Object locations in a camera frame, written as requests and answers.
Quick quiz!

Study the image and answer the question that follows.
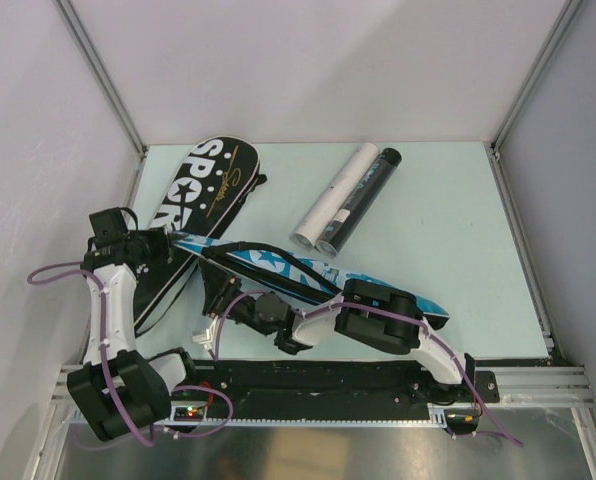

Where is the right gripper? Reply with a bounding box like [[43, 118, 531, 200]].
[[199, 255, 272, 335]]

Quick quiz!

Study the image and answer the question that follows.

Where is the blue racket cover bag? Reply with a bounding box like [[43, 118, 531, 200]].
[[170, 230, 452, 331]]

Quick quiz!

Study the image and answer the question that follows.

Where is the white shuttlecock tube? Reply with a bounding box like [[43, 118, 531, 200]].
[[290, 143, 379, 250]]

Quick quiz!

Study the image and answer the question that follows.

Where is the black racket cover bag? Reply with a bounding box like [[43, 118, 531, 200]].
[[132, 136, 266, 335]]

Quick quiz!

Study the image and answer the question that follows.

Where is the black shuttlecock tube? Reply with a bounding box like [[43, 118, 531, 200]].
[[316, 147, 402, 258]]

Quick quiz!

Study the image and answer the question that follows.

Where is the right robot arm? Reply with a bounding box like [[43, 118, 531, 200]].
[[202, 275, 476, 401]]

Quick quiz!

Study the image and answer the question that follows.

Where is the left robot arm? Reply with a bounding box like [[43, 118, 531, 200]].
[[67, 207, 200, 442]]

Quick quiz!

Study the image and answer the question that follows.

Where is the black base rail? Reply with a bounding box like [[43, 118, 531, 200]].
[[166, 360, 500, 425]]

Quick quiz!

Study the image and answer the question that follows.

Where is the left aluminium frame post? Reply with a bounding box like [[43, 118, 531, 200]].
[[53, 0, 147, 159]]

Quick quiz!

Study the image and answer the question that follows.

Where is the aluminium frame post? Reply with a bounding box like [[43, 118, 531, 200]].
[[490, 0, 587, 152], [53, 0, 147, 159]]

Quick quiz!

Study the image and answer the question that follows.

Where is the right aluminium frame post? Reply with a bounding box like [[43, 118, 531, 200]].
[[490, 0, 587, 152]]

